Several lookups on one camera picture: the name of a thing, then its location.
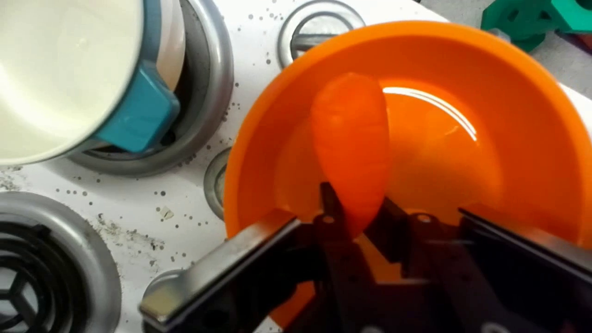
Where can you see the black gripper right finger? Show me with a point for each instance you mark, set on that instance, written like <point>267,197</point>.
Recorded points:
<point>525,289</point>

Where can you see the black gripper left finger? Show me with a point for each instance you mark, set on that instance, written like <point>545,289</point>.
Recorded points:
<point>247,289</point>

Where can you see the orange plastic toy object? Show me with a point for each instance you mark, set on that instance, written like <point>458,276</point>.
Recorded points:
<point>349,141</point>

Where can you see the orange plastic plate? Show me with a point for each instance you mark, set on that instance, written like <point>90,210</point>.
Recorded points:
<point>506,123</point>

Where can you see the grey stove knob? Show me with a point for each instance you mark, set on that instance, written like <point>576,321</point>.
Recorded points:
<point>162,286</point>
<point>216,186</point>
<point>321,40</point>

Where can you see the black coil stove burner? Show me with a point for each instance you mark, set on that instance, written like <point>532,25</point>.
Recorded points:
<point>206,93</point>
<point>94,252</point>

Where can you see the green plastic toy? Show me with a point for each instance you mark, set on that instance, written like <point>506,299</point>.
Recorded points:
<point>525,21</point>

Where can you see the teal pot cream interior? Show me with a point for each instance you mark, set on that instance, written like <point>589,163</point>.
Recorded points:
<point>62,62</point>

